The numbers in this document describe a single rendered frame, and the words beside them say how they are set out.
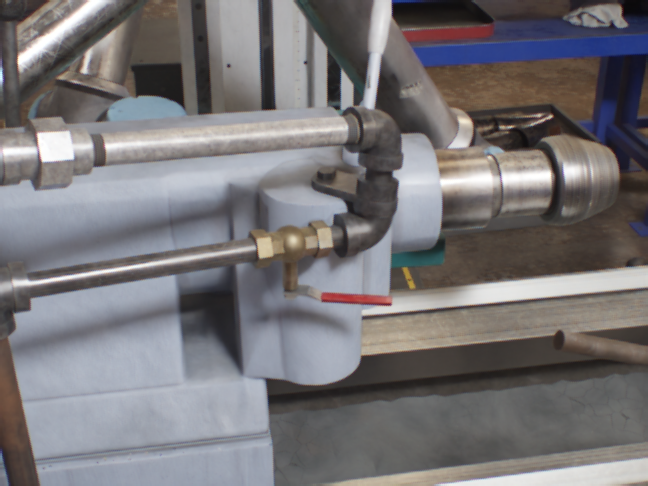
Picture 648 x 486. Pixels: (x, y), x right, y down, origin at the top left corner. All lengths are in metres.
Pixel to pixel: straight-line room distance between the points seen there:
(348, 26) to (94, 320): 0.76
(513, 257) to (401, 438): 1.92
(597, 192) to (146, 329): 0.44
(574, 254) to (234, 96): 1.46
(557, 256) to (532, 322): 1.89
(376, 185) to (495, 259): 2.32
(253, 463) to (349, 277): 0.19
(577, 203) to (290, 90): 1.15
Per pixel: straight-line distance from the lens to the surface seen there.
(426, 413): 1.24
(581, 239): 3.23
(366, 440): 1.20
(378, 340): 1.17
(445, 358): 1.18
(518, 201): 0.94
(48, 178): 0.63
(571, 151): 0.95
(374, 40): 0.85
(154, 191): 0.82
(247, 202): 0.81
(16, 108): 1.01
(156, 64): 2.11
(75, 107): 1.93
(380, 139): 0.73
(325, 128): 0.71
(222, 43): 1.98
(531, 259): 3.08
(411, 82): 1.58
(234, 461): 0.87
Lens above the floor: 1.50
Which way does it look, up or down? 29 degrees down
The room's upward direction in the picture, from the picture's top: straight up
